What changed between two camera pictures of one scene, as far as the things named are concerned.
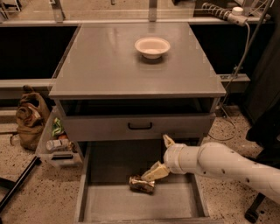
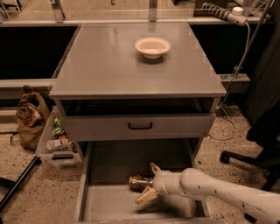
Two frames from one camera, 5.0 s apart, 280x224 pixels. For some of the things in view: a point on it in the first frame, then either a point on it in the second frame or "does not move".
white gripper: [171, 158] -> [162, 182]
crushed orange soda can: [138, 185] does not move
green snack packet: [57, 127] does not move
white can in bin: [57, 143] does not move
